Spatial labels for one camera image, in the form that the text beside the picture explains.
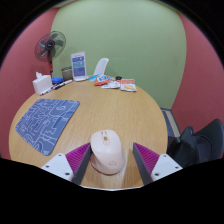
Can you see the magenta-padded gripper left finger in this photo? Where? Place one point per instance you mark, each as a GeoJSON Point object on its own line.
{"type": "Point", "coordinates": [77, 159]}

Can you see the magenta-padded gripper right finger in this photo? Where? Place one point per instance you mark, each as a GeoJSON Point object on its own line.
{"type": "Point", "coordinates": [147, 160]}

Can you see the pale pink computer mouse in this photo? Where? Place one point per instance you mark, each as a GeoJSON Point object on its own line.
{"type": "Point", "coordinates": [106, 151]}

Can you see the blue line-print mouse pad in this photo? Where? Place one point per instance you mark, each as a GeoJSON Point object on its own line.
{"type": "Point", "coordinates": [46, 123]}

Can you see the black office chair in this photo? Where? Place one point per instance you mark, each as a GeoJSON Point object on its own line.
{"type": "Point", "coordinates": [200, 143]}

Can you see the black marker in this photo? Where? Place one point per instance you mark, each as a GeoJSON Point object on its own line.
{"type": "Point", "coordinates": [58, 86]}

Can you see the white red-capped marker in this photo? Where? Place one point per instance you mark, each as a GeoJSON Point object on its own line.
{"type": "Point", "coordinates": [46, 90]}
{"type": "Point", "coordinates": [66, 82]}

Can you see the orange white snack packet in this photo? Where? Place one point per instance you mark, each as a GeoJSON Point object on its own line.
{"type": "Point", "coordinates": [128, 85]}

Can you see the blue whiteboard eraser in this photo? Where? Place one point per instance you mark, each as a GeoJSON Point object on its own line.
{"type": "Point", "coordinates": [57, 80]}

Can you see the red snack packet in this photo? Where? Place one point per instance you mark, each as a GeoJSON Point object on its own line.
{"type": "Point", "coordinates": [101, 81]}

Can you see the blue wipes packet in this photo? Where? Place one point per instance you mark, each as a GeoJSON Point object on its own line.
{"type": "Point", "coordinates": [93, 78]}

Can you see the white tissue box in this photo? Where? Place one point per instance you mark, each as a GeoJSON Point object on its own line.
{"type": "Point", "coordinates": [41, 84]}

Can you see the small black round lid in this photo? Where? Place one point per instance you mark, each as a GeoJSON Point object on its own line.
{"type": "Point", "coordinates": [118, 78]}

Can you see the dark mesh pen cup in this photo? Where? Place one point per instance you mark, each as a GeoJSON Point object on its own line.
{"type": "Point", "coordinates": [66, 73]}

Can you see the clear acrylic sign stand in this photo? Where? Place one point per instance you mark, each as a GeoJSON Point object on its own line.
{"type": "Point", "coordinates": [79, 66]}

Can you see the black red standing fan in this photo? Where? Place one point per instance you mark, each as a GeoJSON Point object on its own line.
{"type": "Point", "coordinates": [50, 45]}

